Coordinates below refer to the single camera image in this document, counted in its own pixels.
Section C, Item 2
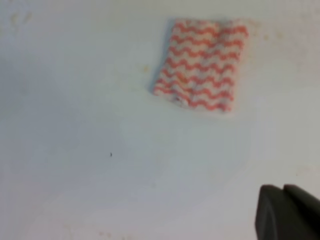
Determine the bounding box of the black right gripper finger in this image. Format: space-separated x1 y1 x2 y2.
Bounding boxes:
255 184 320 240

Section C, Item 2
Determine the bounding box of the pink white striped rag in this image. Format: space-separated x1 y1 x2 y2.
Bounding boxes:
153 18 250 114

